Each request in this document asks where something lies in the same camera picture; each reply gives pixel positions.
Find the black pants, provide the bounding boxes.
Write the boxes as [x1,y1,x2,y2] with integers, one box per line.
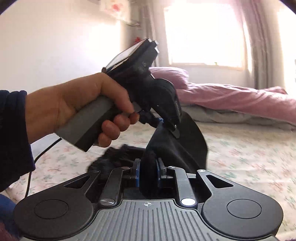
[87,111,208,199]

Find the dark blue sleeve forearm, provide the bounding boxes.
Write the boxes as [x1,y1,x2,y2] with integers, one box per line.
[0,90,35,191]

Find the person's left hand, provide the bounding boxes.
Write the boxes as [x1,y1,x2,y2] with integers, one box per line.
[25,73,139,148]

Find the pink pillow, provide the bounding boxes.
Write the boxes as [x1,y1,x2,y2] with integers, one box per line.
[149,67,189,89]

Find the pink and grey duvet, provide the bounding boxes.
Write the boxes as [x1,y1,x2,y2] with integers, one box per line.
[177,83,295,126]

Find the window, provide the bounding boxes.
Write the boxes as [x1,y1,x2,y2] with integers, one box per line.
[164,1,244,69]

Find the floral bed sheet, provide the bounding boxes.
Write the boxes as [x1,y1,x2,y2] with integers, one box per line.
[6,123,295,240]

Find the grey curtain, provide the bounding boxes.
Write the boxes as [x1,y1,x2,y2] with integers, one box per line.
[234,1,285,89]

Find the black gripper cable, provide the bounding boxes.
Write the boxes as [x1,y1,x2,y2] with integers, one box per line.
[23,138,63,198]

